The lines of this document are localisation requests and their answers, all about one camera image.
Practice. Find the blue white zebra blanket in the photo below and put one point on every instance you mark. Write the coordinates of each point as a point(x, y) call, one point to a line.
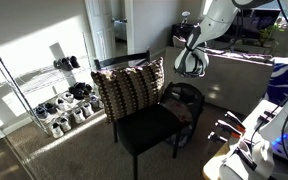
point(277, 87)

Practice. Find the orange tipped clamp tools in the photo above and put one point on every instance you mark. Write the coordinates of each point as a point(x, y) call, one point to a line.
point(236, 131)

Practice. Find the white sneaker floor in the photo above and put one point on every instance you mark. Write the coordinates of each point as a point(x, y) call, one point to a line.
point(56, 130)
point(78, 116)
point(65, 124)
point(87, 109)

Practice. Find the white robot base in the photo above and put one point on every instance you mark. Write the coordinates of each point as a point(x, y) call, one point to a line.
point(251, 156)

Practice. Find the white sneaker floor left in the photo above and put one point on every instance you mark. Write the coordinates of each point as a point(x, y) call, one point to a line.
point(56, 130)

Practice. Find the white sneaker lower shelf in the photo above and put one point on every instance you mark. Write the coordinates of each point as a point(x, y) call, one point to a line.
point(64, 101)

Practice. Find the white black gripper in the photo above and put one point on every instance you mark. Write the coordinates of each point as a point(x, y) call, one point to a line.
point(191, 63)

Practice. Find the black shoes middle shelf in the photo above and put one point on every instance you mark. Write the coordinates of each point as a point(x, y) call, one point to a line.
point(80, 90)

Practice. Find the black chair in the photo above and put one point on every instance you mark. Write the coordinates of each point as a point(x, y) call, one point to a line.
point(147, 127)

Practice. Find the white door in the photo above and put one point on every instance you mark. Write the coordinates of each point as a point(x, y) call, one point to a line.
point(102, 29)

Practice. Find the brown patterned pillow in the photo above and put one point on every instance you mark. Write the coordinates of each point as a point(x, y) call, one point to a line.
point(124, 91)

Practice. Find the black shoes top shelf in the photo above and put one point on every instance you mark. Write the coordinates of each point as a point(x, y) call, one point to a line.
point(66, 64)

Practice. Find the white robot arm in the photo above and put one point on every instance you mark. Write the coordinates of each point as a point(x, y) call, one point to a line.
point(219, 18)

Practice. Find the white sneaker floor right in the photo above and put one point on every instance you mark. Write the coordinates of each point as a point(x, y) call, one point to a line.
point(87, 109)

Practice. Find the grey sofa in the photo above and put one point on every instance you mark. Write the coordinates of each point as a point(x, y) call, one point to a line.
point(230, 83)

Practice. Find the dark side table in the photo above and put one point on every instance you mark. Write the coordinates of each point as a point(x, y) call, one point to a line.
point(182, 31)

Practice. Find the green potted plant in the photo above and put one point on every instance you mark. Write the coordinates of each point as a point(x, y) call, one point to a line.
point(266, 34)

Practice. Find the black monitor screen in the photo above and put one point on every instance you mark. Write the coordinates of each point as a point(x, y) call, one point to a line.
point(251, 21)

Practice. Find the small desk lamp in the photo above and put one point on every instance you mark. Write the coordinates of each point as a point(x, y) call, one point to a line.
point(185, 15)

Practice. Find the black shoes shelf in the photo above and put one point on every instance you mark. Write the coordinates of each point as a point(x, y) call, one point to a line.
point(66, 64)
point(80, 90)

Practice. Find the grey sneaker lower shelf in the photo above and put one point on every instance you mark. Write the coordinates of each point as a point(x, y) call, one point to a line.
point(44, 110)

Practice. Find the cream patterned cloth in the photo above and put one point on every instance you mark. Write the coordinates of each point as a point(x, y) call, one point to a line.
point(179, 110)

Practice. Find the wire shoe rack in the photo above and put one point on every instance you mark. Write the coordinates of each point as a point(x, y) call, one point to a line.
point(28, 78)

